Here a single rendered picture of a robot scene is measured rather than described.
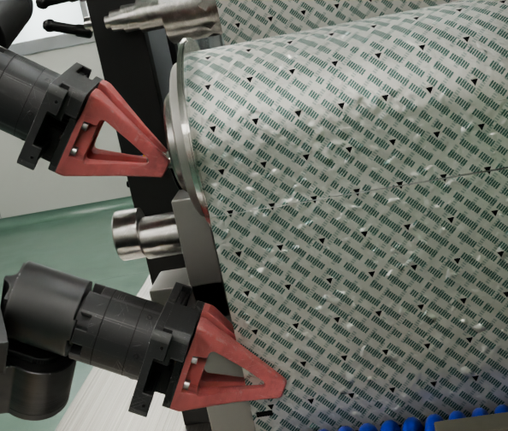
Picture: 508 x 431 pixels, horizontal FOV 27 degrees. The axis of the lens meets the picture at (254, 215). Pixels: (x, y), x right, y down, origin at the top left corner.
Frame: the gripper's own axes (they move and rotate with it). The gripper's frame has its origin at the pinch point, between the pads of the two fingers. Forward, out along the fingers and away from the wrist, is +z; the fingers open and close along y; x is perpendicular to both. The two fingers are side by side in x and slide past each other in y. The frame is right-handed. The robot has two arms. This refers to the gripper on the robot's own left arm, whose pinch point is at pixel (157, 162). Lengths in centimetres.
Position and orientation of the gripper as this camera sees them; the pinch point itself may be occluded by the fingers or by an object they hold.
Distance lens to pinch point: 82.0
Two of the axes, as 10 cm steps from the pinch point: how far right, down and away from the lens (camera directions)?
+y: -0.3, 2.9, -9.6
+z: 9.0, 4.2, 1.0
